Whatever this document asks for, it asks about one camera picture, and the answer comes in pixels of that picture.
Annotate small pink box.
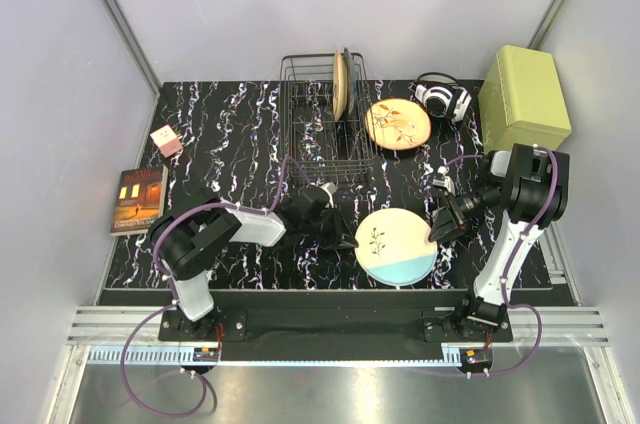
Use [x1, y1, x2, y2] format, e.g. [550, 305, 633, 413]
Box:
[150, 125, 183, 158]

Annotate orange cover book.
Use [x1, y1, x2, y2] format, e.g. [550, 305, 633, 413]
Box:
[110, 165, 168, 236]

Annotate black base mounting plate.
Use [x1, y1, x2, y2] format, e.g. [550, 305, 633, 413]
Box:
[159, 290, 513, 343]

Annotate dark wire dish rack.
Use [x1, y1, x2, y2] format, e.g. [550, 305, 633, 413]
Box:
[278, 49, 374, 185]

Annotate teal glazed plate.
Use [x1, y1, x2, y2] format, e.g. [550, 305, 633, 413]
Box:
[343, 48, 358, 120]

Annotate white plate blue band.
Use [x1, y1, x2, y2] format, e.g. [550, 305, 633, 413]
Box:
[355, 208, 438, 287]

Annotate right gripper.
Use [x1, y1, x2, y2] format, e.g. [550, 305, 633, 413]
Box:
[428, 181, 501, 246]

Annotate white black headphones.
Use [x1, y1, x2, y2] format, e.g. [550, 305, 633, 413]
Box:
[414, 72, 473, 123]

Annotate cream bird plate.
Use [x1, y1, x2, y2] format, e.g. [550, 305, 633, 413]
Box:
[333, 52, 348, 122]
[365, 98, 432, 151]

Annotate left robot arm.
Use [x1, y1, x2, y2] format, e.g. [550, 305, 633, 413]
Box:
[148, 183, 358, 340]

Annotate green storage box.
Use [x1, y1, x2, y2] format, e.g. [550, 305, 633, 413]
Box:
[478, 45, 572, 152]

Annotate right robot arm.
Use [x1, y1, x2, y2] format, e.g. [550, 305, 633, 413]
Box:
[428, 144, 571, 341]

